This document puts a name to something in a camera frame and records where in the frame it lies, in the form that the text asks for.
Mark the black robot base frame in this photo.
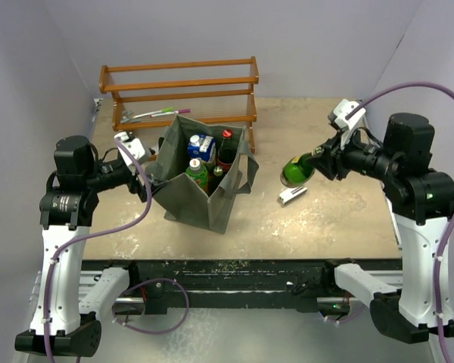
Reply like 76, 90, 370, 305
79, 258, 402, 315

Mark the cola glass bottle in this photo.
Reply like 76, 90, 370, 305
217, 129, 237, 173

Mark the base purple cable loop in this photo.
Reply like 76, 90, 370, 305
111, 278, 190, 336

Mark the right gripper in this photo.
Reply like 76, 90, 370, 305
307, 123, 402, 182

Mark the orange soda plastic bottle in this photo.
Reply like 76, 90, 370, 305
185, 158, 209, 194

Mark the green canvas bag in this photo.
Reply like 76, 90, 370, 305
145, 115, 259, 234

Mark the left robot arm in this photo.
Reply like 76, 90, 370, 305
14, 132, 155, 358

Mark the green glass bottle front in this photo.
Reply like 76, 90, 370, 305
280, 153, 316, 188

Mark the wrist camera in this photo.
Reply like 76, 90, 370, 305
328, 99, 366, 150
114, 131, 153, 164

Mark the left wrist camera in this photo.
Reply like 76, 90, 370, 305
114, 131, 153, 164

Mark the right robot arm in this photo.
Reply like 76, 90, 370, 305
309, 113, 454, 344

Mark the blue juice carton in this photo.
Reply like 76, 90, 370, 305
187, 134, 216, 166

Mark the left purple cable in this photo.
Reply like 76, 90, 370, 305
43, 135, 153, 363

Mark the white stapler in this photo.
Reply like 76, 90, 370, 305
278, 186, 307, 206

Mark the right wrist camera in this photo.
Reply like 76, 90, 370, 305
328, 99, 366, 150

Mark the wooden shelf rack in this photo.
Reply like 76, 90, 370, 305
99, 57, 259, 152

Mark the magenta capped marker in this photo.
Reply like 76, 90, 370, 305
150, 109, 191, 118

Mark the green glass bottle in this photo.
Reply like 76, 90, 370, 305
208, 166, 224, 196
280, 153, 316, 188

